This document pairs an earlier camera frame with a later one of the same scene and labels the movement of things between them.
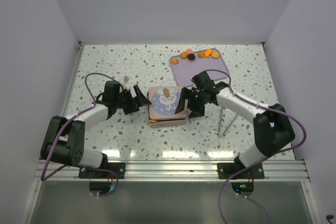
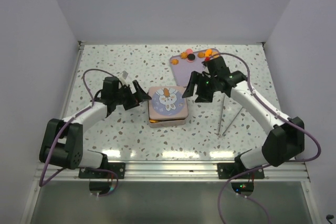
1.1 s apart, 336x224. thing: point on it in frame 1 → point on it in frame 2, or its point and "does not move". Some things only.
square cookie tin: x=167 y=123 does not move
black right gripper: x=196 y=112 → x=197 y=78
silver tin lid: x=165 y=100 does not move
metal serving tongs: x=220 y=135 does not move
